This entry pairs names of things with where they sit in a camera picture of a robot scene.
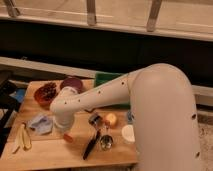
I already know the metal measuring cup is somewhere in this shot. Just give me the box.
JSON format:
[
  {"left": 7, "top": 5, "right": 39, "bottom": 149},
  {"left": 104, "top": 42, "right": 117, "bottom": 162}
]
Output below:
[{"left": 100, "top": 127, "right": 114, "bottom": 151}]

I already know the blue crumpled cloth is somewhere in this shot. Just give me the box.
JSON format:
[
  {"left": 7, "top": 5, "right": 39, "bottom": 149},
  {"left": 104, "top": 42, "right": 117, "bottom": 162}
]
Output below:
[{"left": 27, "top": 114, "right": 53, "bottom": 135}]

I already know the black chair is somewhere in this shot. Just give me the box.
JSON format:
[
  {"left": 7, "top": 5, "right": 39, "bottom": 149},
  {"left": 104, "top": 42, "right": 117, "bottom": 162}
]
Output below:
[{"left": 0, "top": 70, "right": 21, "bottom": 156}]

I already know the purple bowl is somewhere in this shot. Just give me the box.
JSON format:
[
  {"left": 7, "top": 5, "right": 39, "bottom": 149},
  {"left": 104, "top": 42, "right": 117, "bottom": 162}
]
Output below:
[{"left": 60, "top": 77, "right": 83, "bottom": 94}]

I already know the small metal can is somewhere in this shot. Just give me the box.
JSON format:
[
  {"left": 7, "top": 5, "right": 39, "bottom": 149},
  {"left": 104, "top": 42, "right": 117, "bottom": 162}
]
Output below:
[{"left": 88, "top": 113, "right": 103, "bottom": 129}]

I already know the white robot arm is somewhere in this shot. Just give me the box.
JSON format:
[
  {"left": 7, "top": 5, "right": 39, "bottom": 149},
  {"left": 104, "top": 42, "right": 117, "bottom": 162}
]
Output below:
[{"left": 50, "top": 63, "right": 202, "bottom": 171}]

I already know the green plastic tray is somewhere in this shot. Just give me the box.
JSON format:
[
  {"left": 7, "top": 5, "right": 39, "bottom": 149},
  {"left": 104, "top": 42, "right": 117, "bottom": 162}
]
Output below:
[{"left": 94, "top": 72, "right": 130, "bottom": 109}]

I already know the orange apple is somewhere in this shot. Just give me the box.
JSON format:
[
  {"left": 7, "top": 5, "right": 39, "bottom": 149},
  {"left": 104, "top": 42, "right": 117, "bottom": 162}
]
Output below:
[{"left": 104, "top": 113, "right": 117, "bottom": 127}]

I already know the wooden table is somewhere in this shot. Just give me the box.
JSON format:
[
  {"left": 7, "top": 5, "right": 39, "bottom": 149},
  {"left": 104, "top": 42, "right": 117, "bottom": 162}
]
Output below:
[{"left": 0, "top": 81, "right": 137, "bottom": 171}]

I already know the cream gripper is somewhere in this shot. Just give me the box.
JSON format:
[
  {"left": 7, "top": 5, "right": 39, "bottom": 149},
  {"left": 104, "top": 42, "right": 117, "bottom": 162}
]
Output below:
[{"left": 53, "top": 116, "right": 75, "bottom": 132}]

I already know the red pepper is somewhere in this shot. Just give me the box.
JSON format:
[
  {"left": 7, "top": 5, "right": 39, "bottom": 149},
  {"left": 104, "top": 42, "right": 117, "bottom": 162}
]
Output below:
[{"left": 63, "top": 133, "right": 73, "bottom": 143}]

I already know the red bowl with grapes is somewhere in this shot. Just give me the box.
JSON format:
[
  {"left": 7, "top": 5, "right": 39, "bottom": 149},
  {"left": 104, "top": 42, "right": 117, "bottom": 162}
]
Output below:
[{"left": 34, "top": 82, "right": 57, "bottom": 107}]

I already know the white plastic cup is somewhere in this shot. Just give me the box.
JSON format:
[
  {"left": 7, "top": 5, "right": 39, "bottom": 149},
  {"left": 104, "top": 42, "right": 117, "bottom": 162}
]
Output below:
[{"left": 121, "top": 124, "right": 135, "bottom": 143}]

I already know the black handled tool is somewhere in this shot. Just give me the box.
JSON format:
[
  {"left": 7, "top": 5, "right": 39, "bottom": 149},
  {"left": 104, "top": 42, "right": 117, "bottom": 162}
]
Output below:
[{"left": 83, "top": 131, "right": 101, "bottom": 160}]

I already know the blue plastic cup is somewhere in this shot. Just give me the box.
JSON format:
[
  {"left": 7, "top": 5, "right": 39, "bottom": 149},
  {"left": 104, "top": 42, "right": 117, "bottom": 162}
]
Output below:
[{"left": 126, "top": 110, "right": 134, "bottom": 124}]

